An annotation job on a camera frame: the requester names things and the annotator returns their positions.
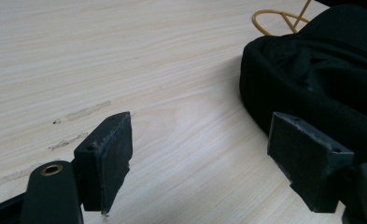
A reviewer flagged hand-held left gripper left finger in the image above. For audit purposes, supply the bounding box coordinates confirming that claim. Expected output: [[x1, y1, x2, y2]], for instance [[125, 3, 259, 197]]
[[73, 111, 134, 216]]

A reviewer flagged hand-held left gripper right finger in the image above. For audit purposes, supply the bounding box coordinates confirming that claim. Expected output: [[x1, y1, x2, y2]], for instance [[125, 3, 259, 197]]
[[266, 111, 355, 214]]

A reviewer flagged black cloth garment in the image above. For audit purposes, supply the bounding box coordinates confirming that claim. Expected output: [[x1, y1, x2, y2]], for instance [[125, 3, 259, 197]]
[[238, 4, 367, 166]]

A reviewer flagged yellow cable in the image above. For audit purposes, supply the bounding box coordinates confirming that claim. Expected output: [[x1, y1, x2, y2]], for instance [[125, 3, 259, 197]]
[[251, 0, 314, 36]]

